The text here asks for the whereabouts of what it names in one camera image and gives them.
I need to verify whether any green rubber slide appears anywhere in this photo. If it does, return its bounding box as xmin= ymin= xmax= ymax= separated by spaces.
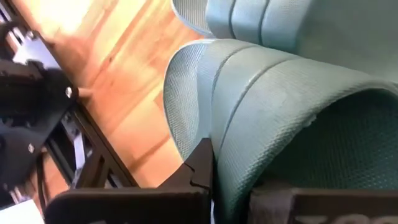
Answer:
xmin=163 ymin=39 xmax=398 ymax=224
xmin=170 ymin=0 xmax=398 ymax=83

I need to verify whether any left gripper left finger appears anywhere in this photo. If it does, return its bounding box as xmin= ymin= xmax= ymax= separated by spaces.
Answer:
xmin=45 ymin=138 xmax=215 ymax=224

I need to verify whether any black aluminium table frame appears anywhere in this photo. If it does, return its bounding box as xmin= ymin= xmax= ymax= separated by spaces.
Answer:
xmin=0 ymin=0 xmax=139 ymax=206

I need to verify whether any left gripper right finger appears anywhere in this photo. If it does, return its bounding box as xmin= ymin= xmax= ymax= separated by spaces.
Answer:
xmin=248 ymin=185 xmax=398 ymax=224

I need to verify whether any white box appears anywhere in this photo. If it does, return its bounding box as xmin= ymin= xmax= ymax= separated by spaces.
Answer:
xmin=0 ymin=198 xmax=44 ymax=224

